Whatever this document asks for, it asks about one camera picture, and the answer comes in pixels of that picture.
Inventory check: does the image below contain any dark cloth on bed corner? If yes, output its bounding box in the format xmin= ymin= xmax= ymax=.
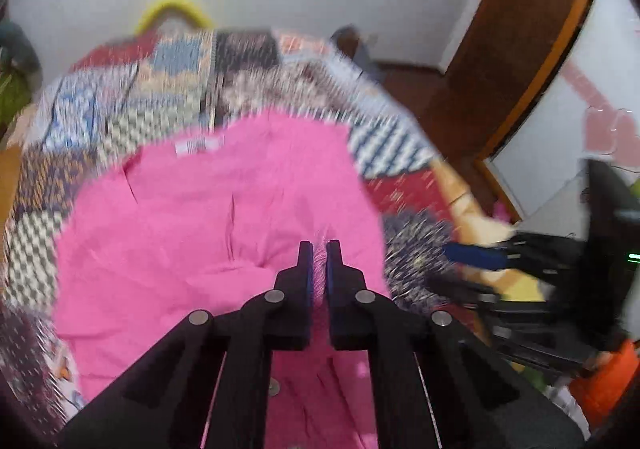
xmin=330 ymin=25 xmax=387 ymax=86

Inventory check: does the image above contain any pink small garment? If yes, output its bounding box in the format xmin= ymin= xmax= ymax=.
xmin=52 ymin=110 xmax=392 ymax=449

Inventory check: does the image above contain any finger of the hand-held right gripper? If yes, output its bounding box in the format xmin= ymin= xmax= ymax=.
xmin=425 ymin=273 xmax=506 ymax=312
xmin=442 ymin=228 xmax=588 ymax=282

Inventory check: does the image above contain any yellow foam arch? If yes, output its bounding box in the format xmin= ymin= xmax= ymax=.
xmin=133 ymin=0 xmax=217 ymax=36

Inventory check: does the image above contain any patchwork patterned blanket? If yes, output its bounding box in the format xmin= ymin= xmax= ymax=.
xmin=0 ymin=26 xmax=501 ymax=436

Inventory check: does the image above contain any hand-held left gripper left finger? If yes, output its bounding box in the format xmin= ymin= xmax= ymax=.
xmin=55 ymin=240 xmax=314 ymax=449

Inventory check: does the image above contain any brown wooden door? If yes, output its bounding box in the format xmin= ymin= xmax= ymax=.
xmin=380 ymin=0 xmax=605 ymax=235

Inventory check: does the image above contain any person's right forearm orange sleeve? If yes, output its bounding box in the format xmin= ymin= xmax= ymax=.
xmin=569 ymin=338 xmax=640 ymax=430

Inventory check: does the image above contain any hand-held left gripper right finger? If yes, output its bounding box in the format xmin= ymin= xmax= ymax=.
xmin=326 ymin=239 xmax=587 ymax=449

